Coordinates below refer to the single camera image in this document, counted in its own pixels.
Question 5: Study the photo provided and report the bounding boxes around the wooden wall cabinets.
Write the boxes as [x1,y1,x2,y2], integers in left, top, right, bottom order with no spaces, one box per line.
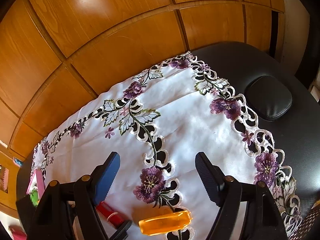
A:
[0,0,286,215]

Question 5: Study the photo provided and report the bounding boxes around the black padded headrest cushion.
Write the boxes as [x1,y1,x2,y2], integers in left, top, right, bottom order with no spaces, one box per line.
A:
[245,76,293,121]

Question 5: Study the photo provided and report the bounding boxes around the orange translucent block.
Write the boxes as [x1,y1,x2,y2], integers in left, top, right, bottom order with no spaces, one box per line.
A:
[138,210,193,236]

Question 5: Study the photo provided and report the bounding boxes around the red lighter tube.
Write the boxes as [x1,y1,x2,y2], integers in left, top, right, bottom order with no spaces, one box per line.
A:
[96,201,126,229]

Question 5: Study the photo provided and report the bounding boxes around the white floral embroidered tablecloth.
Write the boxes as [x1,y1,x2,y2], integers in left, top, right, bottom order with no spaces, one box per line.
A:
[31,52,302,239]

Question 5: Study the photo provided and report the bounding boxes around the lime green round toy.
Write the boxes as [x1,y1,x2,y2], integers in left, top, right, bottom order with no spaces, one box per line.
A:
[30,189,39,207]

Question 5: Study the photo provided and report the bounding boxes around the pink white shallow box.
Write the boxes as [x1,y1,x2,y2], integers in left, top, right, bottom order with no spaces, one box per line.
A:
[26,169,46,199]

